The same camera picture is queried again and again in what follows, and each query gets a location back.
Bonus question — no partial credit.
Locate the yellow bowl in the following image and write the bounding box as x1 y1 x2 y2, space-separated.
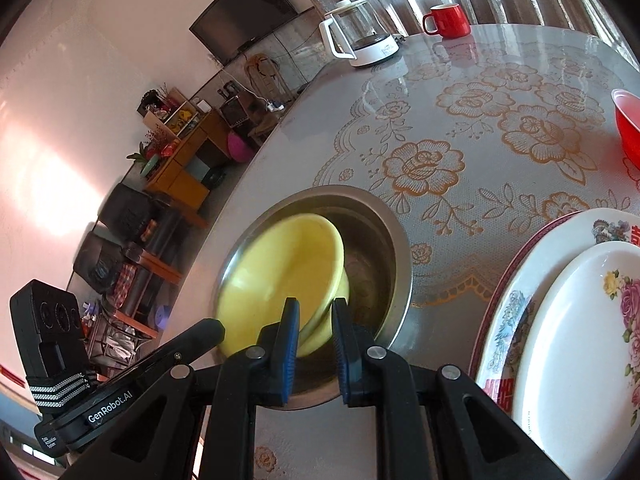
215 214 349 358

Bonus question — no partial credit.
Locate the wooden chair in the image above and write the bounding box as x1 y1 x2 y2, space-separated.
244 53 295 105

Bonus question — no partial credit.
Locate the red plastic bowl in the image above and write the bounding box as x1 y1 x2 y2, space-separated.
611 89 640 167

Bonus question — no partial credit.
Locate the large floral rimmed plate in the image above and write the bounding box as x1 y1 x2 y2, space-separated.
469 208 639 414

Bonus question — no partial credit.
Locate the red mug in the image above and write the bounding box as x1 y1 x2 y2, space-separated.
422 3 471 39

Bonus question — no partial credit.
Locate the black camera box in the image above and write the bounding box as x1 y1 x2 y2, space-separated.
10 280 98 416

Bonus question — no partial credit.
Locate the floral lace tablecloth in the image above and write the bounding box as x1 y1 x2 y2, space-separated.
164 23 640 480

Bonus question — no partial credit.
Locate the stainless steel basin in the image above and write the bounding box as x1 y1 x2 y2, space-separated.
213 185 412 410

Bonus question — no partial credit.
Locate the small white floral plate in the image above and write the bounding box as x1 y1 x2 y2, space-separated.
512 242 639 479

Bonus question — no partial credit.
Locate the black wall television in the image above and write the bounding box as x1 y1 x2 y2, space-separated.
189 0 298 65

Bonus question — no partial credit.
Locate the pink bag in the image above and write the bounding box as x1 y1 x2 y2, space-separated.
227 131 255 164

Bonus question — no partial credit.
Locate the wooden desk cabinet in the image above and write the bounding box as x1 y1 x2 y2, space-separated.
143 110 232 211

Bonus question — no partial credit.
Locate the white glass electric kettle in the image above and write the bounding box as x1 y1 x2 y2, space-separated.
319 0 399 68

